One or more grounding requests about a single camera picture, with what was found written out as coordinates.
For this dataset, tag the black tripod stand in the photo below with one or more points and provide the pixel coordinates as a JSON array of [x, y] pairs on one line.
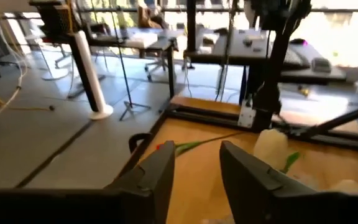
[[131, 104]]

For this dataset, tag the red tulip with green leaf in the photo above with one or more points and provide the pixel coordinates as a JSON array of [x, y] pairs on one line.
[[191, 144]]

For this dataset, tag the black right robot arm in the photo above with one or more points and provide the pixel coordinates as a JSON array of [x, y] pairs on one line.
[[278, 12]]

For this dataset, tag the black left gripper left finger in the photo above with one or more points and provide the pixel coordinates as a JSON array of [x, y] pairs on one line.
[[135, 202]]

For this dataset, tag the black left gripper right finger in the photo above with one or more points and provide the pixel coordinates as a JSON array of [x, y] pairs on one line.
[[275, 205]]

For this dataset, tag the black white pole round base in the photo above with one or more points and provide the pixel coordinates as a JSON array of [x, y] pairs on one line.
[[89, 71]]

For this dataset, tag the dark office desk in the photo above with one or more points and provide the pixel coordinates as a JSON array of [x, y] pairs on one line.
[[154, 45]]

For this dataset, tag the black equipment box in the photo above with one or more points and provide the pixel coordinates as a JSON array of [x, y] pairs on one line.
[[48, 18]]

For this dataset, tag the black keyboard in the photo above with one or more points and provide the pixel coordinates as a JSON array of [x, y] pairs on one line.
[[297, 57]]

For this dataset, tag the black workstation desk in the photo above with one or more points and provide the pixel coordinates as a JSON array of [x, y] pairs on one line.
[[238, 53]]

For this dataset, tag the grey desktop device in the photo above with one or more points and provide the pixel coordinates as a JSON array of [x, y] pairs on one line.
[[321, 65]]

